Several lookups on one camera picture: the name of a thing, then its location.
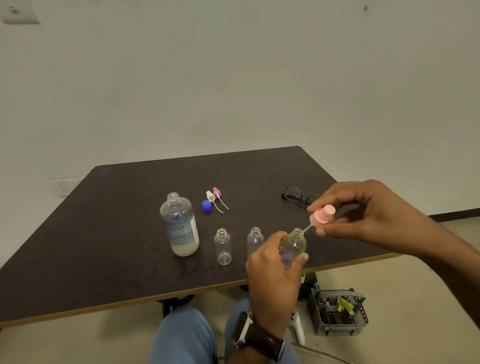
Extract person's right hand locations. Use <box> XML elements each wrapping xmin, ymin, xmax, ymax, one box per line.
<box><xmin>307</xmin><ymin>179</ymin><xmax>439</xmax><ymax>259</ymax></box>

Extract person's left hand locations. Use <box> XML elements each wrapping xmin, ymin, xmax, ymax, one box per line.
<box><xmin>245</xmin><ymin>230</ymin><xmax>309</xmax><ymax>339</ymax></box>

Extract small clear bottle with liquid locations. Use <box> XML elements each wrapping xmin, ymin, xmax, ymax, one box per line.
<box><xmin>280</xmin><ymin>227</ymin><xmax>308</xmax><ymax>270</ymax></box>

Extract pink spray pump cap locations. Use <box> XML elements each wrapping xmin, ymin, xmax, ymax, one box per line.
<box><xmin>300</xmin><ymin>205</ymin><xmax>337</xmax><ymax>236</ymax></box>

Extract person's left forearm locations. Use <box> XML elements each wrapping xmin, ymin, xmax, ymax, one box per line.
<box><xmin>224</xmin><ymin>346</ymin><xmax>277</xmax><ymax>364</ymax></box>

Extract person's right forearm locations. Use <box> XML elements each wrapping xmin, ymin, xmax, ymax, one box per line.
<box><xmin>422</xmin><ymin>219</ymin><xmax>480</xmax><ymax>330</ymax></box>

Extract dark green bag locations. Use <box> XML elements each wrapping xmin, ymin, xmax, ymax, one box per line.
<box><xmin>298</xmin><ymin>273</ymin><xmax>320</xmax><ymax>301</ymax></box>

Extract small empty clear bottle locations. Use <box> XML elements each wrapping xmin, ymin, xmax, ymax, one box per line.
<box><xmin>214</xmin><ymin>227</ymin><xmax>233</xmax><ymax>266</ymax></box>
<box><xmin>247</xmin><ymin>227</ymin><xmax>265</xmax><ymax>263</ymax></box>

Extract black eyeglasses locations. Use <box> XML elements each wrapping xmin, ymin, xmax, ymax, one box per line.
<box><xmin>281</xmin><ymin>186</ymin><xmax>324</xmax><ymax>206</ymax></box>

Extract yellow-green cloth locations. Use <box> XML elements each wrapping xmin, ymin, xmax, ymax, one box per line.
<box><xmin>336</xmin><ymin>296</ymin><xmax>356</xmax><ymax>316</ymax></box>

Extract grey plastic basket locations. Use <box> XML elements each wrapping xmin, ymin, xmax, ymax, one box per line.
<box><xmin>308</xmin><ymin>287</ymin><xmax>370</xmax><ymax>337</ymax></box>

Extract white handheld controller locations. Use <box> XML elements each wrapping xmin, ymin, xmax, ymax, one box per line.
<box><xmin>287</xmin><ymin>311</ymin><xmax>307</xmax><ymax>346</ymax></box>

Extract purple spray pump cap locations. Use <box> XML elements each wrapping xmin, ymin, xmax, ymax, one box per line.
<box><xmin>212</xmin><ymin>187</ymin><xmax>230</xmax><ymax>210</ymax></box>

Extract white spray pump cap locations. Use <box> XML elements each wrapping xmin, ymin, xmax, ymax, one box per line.
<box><xmin>206</xmin><ymin>190</ymin><xmax>225</xmax><ymax>214</ymax></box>

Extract black baseboard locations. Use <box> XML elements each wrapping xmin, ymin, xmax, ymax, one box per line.
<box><xmin>427</xmin><ymin>208</ymin><xmax>480</xmax><ymax>223</ymax></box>

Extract large clear labelled bottle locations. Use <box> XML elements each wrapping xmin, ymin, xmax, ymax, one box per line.
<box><xmin>160</xmin><ymin>192</ymin><xmax>200</xmax><ymax>257</ymax></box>

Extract black table base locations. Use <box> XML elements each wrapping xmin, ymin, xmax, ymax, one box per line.
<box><xmin>161</xmin><ymin>284</ymin><xmax>250</xmax><ymax>320</ymax></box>

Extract person's blue trousers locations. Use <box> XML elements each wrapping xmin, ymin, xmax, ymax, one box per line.
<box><xmin>148</xmin><ymin>298</ymin><xmax>301</xmax><ymax>364</ymax></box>

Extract wristwatch with brown strap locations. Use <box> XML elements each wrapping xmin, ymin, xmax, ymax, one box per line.
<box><xmin>232</xmin><ymin>310</ymin><xmax>286</xmax><ymax>363</ymax></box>

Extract grey floor cable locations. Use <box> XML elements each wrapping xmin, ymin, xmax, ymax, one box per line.
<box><xmin>295</xmin><ymin>342</ymin><xmax>355</xmax><ymax>364</ymax></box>

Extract white wall outlet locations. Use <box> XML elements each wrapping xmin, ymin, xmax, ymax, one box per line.
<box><xmin>56</xmin><ymin>179</ymin><xmax>86</xmax><ymax>199</ymax></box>

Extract white wall switch plate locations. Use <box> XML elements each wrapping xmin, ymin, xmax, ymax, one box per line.
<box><xmin>0</xmin><ymin>0</ymin><xmax>41</xmax><ymax>26</ymax></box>

